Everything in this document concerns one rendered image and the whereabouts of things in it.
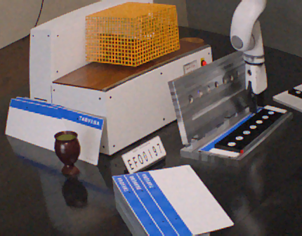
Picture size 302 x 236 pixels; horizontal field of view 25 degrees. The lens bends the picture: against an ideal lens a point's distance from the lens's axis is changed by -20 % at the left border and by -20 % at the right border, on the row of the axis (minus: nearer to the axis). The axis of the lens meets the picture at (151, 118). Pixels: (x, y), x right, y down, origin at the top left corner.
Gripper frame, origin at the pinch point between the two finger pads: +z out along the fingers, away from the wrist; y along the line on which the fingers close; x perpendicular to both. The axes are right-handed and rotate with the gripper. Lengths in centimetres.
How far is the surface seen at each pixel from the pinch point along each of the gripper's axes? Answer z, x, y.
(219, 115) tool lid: -2.2, 3.8, -20.3
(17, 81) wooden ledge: 4, 109, -9
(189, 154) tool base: 2.8, 2.7, -38.3
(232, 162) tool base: 2.9, -12.3, -38.3
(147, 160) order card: 1.9, 9.0, -48.8
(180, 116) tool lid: -7.6, 5.6, -38.3
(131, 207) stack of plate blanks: -5, -15, -87
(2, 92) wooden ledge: 4, 107, -22
